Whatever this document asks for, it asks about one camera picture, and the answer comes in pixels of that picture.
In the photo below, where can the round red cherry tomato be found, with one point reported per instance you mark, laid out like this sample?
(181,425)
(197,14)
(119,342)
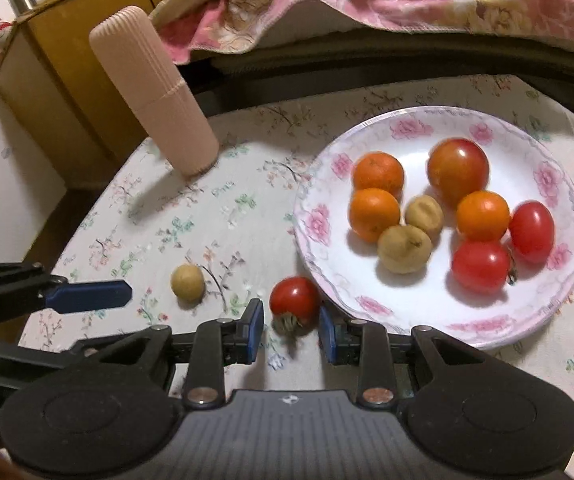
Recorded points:
(481,266)

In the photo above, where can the large orange-red tomato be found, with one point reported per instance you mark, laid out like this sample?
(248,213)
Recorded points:
(458,172)

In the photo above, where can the oblong red cherry tomato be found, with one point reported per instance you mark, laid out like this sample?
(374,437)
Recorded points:
(531,231)

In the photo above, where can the pink ribbed cylinder bottle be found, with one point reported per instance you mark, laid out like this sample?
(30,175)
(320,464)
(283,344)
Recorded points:
(157,95)

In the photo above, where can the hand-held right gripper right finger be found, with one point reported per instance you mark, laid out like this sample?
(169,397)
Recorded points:
(326,335)

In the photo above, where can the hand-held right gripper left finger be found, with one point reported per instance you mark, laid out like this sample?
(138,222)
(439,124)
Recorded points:
(254,330)

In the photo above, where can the large longan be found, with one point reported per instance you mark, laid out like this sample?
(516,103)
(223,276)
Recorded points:
(404,249)

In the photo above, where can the white plate with pink flowers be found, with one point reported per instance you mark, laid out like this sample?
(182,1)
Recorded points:
(417,305)

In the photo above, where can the yellow cardboard box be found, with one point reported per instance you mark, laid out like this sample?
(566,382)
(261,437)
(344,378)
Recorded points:
(57,90)

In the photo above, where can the orange kumquat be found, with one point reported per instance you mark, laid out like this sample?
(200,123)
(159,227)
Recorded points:
(378,174)
(483,215)
(374,214)

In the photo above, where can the small round longan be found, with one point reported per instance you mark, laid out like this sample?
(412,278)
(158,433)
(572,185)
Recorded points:
(424,216)
(187,283)

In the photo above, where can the red tomato with green stem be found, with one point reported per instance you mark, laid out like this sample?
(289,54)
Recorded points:
(294,302)

